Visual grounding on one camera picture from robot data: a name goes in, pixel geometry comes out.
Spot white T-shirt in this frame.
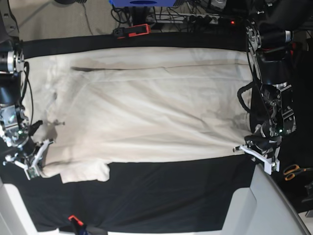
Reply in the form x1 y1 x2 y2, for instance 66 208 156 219
23 47 252 183

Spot red black clamp bottom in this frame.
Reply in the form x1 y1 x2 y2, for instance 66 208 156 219
67 214 108 235

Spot black device right edge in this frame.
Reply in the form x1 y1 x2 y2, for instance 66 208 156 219
302 182 313 203

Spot black table cloth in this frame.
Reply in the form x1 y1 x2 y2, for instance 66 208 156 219
0 34 254 233

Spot blue box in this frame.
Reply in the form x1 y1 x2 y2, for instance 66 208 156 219
109 0 177 7

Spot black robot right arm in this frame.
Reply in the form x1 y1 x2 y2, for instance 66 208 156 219
0 0 53 161

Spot orange handled scissors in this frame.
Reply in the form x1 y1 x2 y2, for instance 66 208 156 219
283 164 313 181

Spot white frame right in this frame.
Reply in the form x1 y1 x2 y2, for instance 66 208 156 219
221 165 310 235

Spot white frame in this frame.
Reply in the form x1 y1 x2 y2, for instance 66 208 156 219
0 182 60 235
221 165 310 235

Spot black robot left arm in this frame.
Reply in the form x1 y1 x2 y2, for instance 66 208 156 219
234 0 313 159

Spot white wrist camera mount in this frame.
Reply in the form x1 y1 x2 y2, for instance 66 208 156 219
2 139 50 180
233 145 280 175

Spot red black clamp top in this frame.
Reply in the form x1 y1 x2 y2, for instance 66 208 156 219
112 24 151 39

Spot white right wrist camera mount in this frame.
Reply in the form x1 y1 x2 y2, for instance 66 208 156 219
2 139 50 180

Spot white frame left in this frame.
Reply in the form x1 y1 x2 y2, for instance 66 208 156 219
0 182 60 235

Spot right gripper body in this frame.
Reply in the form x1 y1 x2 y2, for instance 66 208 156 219
0 104 42 159

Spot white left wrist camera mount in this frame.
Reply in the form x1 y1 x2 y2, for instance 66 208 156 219
233 145 280 175

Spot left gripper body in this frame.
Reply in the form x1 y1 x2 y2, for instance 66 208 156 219
245 84 295 156

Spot white power strip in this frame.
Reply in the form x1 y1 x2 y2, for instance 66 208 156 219
156 13 235 25

